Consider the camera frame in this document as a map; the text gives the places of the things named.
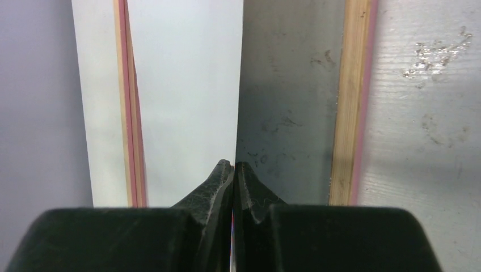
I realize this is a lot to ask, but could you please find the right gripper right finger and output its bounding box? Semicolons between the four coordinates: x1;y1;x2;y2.
234;162;441;271

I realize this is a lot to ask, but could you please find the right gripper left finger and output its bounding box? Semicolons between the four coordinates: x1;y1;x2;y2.
7;160;234;271

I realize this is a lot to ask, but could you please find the sea landscape photo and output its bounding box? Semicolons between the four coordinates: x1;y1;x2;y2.
126;0;245;272

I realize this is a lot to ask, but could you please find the pink wooden photo frame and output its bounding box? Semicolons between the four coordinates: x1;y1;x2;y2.
113;1;378;207

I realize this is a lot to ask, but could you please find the clear acrylic sheet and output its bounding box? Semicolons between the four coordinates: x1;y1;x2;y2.
236;0;345;205

